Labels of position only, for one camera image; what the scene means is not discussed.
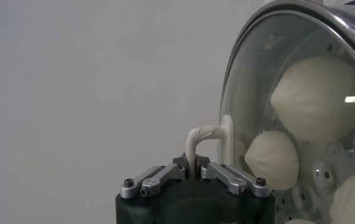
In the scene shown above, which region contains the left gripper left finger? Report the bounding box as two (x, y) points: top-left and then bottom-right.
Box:
(119, 153), (188, 199)

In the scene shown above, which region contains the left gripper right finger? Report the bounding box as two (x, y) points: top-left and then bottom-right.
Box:
(195, 155), (271, 198)

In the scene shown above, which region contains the glass pot lid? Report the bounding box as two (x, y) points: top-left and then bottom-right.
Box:
(185, 9), (355, 224)

